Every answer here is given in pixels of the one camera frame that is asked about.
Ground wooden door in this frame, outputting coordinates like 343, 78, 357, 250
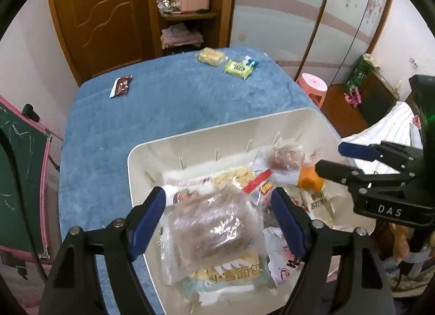
47, 0, 154, 83

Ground white bread packet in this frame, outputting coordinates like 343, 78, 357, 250
176, 250, 276, 303

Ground wooden shelf unit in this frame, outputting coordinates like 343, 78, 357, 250
150, 0, 239, 58

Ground dark red snack packet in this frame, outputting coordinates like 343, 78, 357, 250
109, 75, 133, 99

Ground white red fruit packet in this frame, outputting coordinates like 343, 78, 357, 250
266, 226, 309, 287

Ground green chalkboard pink frame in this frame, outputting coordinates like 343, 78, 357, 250
0, 95, 64, 263

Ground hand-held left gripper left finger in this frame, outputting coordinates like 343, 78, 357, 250
39, 186, 167, 315

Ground brown plush toy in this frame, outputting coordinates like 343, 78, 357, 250
373, 220, 410, 262

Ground wooden cabinet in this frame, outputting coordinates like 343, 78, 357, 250
320, 66, 400, 138

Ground small clear brown snack packet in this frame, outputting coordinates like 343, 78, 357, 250
268, 138, 315, 170

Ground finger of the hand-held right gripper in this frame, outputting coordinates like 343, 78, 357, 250
314, 160, 415, 194
337, 140, 422, 175

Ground white red printed packet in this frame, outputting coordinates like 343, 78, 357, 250
162, 175, 219, 207

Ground red clear dried fruit packet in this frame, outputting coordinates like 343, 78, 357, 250
159, 169, 276, 286

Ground green snack packet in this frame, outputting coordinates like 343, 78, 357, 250
223, 59, 254, 80

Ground pink plastic stool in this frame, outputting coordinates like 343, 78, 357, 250
296, 72, 329, 109

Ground beige cracker packet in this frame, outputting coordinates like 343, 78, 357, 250
298, 186, 344, 229

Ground white plastic basket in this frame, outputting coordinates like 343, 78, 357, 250
127, 107, 358, 315

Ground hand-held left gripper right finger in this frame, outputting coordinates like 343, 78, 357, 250
270, 187, 396, 315

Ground white orange snack packet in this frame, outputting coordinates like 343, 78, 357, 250
272, 163, 326, 190

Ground clear yellow cracker packet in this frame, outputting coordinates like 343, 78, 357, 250
213, 166, 256, 191
198, 47, 227, 68

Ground pink plastic toy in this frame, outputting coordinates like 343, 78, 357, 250
343, 88, 363, 107

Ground folded pink cloths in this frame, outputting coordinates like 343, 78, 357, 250
161, 23, 205, 48

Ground plaid bed sheet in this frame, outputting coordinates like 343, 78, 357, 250
343, 102, 422, 168

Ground floral wardrobe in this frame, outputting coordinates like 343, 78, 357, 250
234, 0, 395, 79

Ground thin hanging black cable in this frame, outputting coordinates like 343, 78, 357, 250
331, 0, 378, 85

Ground green bag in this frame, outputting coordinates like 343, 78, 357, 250
345, 54, 375, 94

